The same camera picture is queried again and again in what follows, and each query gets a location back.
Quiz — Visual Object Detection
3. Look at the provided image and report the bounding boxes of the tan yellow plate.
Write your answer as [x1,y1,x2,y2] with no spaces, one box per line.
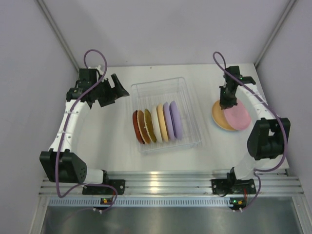
[212,100,235,131]

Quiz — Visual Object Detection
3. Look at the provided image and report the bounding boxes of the pink plate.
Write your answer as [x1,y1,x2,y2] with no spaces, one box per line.
[223,101,251,131]

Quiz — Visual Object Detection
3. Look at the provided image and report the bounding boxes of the purple plate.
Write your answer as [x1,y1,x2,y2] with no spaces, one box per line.
[169,101,183,140]

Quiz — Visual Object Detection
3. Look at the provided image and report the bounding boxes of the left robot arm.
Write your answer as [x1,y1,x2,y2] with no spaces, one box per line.
[39,68,129,194]

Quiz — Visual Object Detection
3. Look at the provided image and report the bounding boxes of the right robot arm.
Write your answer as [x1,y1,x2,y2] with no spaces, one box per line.
[219,66,291,194]

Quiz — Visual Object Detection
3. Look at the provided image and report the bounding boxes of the orange brown plate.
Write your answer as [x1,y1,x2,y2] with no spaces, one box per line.
[137,110,151,144]

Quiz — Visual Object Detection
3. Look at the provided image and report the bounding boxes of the dark red plate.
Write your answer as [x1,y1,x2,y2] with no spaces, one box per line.
[132,110,145,144]

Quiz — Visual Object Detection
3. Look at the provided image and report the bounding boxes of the olive gold plate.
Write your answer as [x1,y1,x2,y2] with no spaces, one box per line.
[144,109,157,143]

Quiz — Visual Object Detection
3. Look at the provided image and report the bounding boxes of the white plate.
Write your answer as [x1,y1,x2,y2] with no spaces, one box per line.
[151,106,163,143]

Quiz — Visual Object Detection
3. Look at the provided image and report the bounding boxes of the light orange plate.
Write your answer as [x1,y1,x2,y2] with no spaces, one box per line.
[156,104,169,142]

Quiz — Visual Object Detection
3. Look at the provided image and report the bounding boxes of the lavender plate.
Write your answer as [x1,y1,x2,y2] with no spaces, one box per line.
[163,102,176,141]

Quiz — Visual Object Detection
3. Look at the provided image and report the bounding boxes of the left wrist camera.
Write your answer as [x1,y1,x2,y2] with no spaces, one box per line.
[87,64,104,77]

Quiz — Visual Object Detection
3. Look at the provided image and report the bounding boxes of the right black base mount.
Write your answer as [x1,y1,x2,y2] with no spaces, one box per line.
[211,178,256,197]

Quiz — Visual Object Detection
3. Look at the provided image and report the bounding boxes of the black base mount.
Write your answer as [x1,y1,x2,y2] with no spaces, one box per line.
[211,178,256,197]
[82,179,125,195]

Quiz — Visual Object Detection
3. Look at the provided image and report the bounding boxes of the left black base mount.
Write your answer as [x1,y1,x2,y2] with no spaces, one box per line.
[82,179,125,195]

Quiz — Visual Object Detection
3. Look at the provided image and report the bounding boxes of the aluminium mounting rail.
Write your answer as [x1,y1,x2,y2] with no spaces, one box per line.
[39,170,304,195]

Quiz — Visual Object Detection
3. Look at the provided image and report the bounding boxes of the perforated metal cable tray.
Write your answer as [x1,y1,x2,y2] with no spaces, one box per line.
[48,197,245,207]

